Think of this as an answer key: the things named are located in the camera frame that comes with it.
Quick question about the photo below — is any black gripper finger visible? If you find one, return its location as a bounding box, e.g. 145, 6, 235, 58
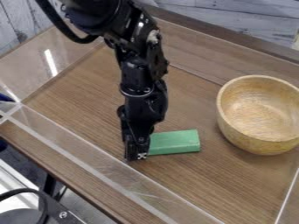
125, 134, 151, 161

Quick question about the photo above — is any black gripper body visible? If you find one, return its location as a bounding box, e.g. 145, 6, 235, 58
117, 80, 169, 144

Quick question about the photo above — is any green rectangular block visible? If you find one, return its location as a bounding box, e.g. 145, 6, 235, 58
149, 129, 202, 156

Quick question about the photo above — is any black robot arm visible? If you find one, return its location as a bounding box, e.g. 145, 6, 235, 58
61, 0, 170, 161

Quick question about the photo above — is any light wooden bowl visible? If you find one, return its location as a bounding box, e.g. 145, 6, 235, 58
217, 75, 299, 156

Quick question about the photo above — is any black table leg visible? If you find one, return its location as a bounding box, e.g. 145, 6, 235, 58
43, 174, 58, 196

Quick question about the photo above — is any clear acrylic tray wall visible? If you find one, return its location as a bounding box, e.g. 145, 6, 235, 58
0, 9, 299, 224

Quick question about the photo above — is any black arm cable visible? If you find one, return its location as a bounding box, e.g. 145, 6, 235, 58
34, 0, 101, 45

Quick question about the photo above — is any grey metal base plate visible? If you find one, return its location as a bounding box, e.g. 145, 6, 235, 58
0, 199, 87, 224

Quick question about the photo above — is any black cable loop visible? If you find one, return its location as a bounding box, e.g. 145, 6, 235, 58
0, 187, 54, 224

